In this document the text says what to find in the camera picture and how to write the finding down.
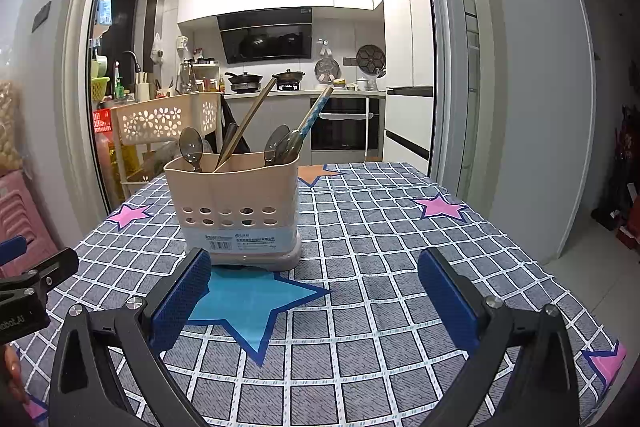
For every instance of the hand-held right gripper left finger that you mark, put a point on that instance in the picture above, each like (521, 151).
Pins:
(182, 302)

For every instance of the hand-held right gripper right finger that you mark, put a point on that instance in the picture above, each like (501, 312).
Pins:
(447, 302)

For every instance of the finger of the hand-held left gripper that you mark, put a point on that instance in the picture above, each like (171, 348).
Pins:
(12, 249)
(50, 269)

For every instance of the beige plastic utensil holder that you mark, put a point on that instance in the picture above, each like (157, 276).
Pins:
(235, 192)

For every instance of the dark grey plastic spoon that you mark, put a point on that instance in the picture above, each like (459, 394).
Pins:
(274, 144)
(292, 146)
(191, 147)

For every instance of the group of bamboo chopsticks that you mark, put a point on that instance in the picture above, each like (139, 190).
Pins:
(245, 124)

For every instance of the person's left hand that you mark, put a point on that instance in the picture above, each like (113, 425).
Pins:
(12, 372)

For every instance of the stack of pink plastic stools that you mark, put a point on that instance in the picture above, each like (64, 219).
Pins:
(25, 212)

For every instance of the grey checked star tablecloth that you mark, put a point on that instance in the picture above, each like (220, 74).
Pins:
(375, 232)

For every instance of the yellow oil bottle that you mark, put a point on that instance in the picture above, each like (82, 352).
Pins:
(120, 172)

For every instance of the clear bag of pale nuts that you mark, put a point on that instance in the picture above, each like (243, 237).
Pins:
(10, 127)

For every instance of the red plastic basket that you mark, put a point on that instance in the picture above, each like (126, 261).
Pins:
(102, 120)

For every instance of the beige flower-cutout storage trolley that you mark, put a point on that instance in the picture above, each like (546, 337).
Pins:
(150, 122)

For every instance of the green plastic basket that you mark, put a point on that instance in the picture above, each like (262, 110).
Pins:
(100, 88)

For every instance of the black hanging cloth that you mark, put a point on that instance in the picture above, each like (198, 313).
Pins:
(231, 112)

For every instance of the black built-in oven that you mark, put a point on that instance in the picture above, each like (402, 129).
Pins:
(345, 127)

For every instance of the knife block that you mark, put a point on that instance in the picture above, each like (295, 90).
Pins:
(143, 87)

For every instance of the dark red bundle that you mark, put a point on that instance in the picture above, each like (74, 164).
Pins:
(622, 182)

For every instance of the white kitchen counter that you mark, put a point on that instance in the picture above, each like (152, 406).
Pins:
(295, 107)

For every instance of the seasoning rack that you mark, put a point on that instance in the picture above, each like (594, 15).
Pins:
(200, 77)

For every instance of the black kitchen faucet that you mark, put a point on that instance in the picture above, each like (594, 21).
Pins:
(134, 57)

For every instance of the black wok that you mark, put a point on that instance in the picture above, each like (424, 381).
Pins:
(244, 80)

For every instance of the white hanging plastic bag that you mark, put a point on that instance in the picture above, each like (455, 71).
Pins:
(157, 49)

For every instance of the black cooking pot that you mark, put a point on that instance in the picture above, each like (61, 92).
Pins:
(289, 77)

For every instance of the round dark perforated plate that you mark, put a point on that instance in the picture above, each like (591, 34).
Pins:
(371, 60)

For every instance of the white refrigerator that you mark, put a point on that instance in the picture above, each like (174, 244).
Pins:
(407, 32)

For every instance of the black range hood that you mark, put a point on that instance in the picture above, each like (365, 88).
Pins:
(267, 37)

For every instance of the grey wall switch panel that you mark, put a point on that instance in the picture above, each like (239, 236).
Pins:
(41, 17)

